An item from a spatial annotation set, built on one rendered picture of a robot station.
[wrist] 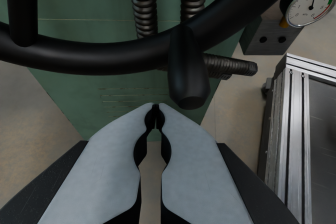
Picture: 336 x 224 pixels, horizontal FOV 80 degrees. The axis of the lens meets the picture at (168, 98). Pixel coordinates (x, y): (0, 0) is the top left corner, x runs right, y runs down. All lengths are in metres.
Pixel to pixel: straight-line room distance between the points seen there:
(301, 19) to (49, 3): 0.38
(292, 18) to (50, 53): 0.31
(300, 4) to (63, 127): 0.89
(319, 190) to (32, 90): 1.16
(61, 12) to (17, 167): 0.71
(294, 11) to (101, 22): 0.29
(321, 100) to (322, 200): 0.36
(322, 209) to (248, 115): 0.45
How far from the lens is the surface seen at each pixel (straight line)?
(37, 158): 0.96
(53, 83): 0.55
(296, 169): 0.73
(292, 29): 0.41
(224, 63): 0.30
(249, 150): 0.94
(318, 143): 0.83
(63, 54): 0.18
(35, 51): 0.18
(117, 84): 0.51
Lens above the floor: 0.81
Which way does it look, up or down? 57 degrees down
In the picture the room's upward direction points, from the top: 6 degrees clockwise
